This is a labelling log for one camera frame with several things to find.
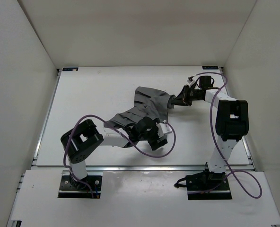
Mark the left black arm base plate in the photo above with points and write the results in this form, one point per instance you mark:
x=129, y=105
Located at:
x=69, y=188

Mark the left blue table label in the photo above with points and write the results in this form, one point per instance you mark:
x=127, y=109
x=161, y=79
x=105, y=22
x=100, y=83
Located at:
x=70, y=69

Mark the blue table label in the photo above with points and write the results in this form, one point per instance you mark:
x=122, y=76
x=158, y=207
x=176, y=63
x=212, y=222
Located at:
x=210, y=67
x=70, y=69

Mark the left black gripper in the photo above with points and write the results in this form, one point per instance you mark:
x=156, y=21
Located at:
x=153, y=143

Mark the grey pleated skirt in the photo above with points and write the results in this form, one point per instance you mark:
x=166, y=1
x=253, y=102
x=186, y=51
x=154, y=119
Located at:
x=150, y=108

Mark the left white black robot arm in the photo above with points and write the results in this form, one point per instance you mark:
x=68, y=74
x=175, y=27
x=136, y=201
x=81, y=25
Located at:
x=80, y=143

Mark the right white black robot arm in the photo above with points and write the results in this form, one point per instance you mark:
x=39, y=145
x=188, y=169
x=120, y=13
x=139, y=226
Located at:
x=228, y=120

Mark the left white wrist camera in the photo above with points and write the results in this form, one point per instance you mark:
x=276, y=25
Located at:
x=164, y=129

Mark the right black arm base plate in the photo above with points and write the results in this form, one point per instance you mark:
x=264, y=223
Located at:
x=208, y=188

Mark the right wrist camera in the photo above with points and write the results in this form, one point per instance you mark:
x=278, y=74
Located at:
x=192, y=80

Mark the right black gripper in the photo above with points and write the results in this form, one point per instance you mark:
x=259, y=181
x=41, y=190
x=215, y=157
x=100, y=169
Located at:
x=182, y=99

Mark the right blue table label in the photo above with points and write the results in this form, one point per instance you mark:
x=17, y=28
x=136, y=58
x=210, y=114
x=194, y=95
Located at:
x=210, y=67

